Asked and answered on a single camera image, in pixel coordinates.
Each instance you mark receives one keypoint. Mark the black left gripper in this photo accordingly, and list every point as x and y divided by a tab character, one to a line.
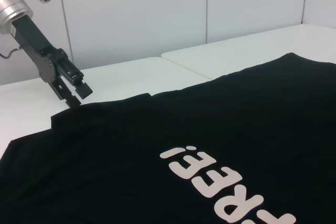
43	58

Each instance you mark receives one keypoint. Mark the black shirt with FREE print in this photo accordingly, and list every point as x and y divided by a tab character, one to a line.
183	142

